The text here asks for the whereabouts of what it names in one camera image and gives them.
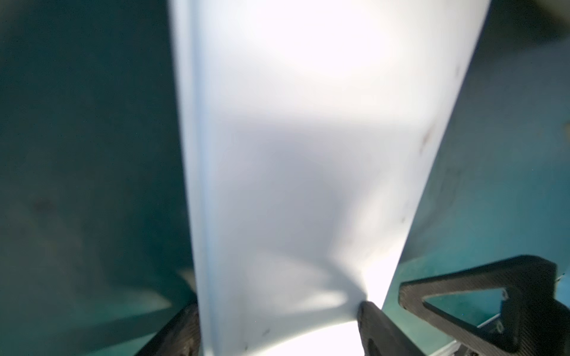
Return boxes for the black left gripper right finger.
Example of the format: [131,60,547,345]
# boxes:
[357,301,425,356]

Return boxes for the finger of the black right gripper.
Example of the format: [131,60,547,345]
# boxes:
[399,255,569,355]

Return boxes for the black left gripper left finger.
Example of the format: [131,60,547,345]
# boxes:
[135,303,200,356]

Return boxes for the white rounded pencil case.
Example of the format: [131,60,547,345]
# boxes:
[168,1,489,355]

